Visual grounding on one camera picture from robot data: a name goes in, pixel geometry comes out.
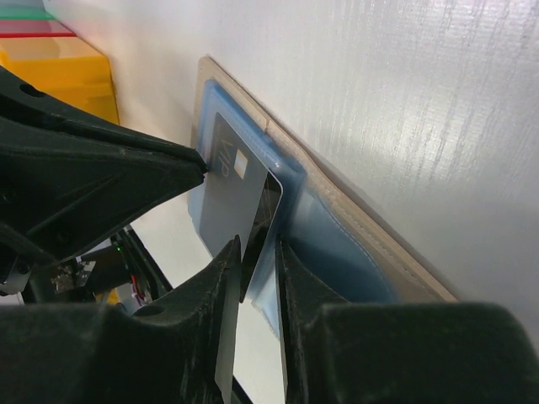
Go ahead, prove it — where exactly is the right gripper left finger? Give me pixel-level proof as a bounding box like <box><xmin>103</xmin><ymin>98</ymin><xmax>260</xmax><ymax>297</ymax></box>
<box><xmin>1</xmin><ymin>239</ymin><xmax>241</xmax><ymax>403</ymax></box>

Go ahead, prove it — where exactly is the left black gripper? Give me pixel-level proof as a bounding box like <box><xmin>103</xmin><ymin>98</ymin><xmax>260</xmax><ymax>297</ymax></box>
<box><xmin>1</xmin><ymin>70</ymin><xmax>206</xmax><ymax>305</ymax></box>

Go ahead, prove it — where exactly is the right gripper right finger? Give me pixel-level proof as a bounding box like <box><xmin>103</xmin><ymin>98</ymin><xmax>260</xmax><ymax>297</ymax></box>
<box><xmin>275</xmin><ymin>242</ymin><xmax>538</xmax><ymax>403</ymax></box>

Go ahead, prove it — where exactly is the beige card holder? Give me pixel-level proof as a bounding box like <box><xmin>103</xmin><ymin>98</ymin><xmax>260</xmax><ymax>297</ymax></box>
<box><xmin>188</xmin><ymin>56</ymin><xmax>456</xmax><ymax>331</ymax></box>

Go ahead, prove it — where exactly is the dark grey VIP card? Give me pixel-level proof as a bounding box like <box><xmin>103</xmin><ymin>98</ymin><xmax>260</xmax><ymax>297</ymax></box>
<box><xmin>199</xmin><ymin>113</ymin><xmax>282</xmax><ymax>300</ymax></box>

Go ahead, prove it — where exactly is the yellow plastic bin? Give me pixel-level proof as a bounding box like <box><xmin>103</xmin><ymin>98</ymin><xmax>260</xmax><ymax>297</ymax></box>
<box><xmin>1</xmin><ymin>37</ymin><xmax>120</xmax><ymax>124</ymax></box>

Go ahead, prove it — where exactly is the red plastic bin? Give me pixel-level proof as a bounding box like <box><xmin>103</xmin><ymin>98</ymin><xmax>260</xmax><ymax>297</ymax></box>
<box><xmin>1</xmin><ymin>19</ymin><xmax>76</xmax><ymax>38</ymax></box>

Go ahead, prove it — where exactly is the green plastic bin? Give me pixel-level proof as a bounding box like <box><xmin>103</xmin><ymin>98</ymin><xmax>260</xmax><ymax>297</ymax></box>
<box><xmin>0</xmin><ymin>6</ymin><xmax>55</xmax><ymax>20</ymax></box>

